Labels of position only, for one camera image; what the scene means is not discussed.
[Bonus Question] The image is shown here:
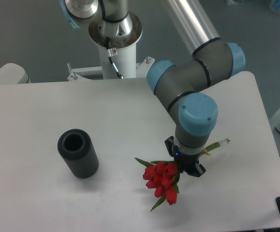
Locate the red tulip bouquet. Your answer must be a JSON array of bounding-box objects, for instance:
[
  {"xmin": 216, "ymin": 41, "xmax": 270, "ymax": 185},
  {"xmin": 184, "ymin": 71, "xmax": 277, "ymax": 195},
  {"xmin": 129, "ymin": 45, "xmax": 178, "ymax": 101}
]
[{"xmin": 136, "ymin": 138, "xmax": 231, "ymax": 210}]

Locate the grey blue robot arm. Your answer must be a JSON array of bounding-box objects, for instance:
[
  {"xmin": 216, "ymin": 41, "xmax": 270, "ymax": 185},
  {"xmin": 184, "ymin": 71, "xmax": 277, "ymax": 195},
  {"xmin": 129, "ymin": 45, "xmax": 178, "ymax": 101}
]
[{"xmin": 60, "ymin": 0, "xmax": 245, "ymax": 177}]

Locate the white chair on left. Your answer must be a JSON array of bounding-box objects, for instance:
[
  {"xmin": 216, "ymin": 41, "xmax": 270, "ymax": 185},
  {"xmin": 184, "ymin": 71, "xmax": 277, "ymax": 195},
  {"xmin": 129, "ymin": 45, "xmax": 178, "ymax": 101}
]
[{"xmin": 0, "ymin": 63, "xmax": 31, "ymax": 85}]

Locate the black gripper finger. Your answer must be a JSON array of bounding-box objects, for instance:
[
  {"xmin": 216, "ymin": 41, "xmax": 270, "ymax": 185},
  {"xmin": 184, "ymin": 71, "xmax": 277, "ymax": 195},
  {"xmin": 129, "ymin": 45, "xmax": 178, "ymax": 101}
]
[
  {"xmin": 164, "ymin": 136, "xmax": 174, "ymax": 154},
  {"xmin": 185, "ymin": 163, "xmax": 206, "ymax": 177}
]

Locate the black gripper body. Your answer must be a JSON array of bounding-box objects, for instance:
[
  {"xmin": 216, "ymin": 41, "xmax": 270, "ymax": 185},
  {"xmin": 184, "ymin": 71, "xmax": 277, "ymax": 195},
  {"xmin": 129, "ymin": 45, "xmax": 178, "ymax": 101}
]
[{"xmin": 173, "ymin": 145, "xmax": 202, "ymax": 170}]

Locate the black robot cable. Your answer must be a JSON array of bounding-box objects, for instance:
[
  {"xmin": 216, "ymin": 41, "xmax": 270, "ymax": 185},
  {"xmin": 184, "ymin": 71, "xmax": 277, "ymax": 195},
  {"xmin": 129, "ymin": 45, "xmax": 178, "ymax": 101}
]
[{"xmin": 105, "ymin": 36, "xmax": 124, "ymax": 79}]

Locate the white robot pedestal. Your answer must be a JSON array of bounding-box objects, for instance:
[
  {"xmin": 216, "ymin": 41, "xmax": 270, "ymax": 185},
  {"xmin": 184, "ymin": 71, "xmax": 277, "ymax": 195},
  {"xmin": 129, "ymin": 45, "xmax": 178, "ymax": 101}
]
[{"xmin": 67, "ymin": 11, "xmax": 155, "ymax": 81}]

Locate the dark grey ribbed vase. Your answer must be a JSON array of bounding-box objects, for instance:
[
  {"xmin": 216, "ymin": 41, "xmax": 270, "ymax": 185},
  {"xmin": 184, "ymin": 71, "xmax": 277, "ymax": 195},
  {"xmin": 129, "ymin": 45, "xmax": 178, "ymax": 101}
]
[{"xmin": 57, "ymin": 129, "xmax": 99, "ymax": 178}]

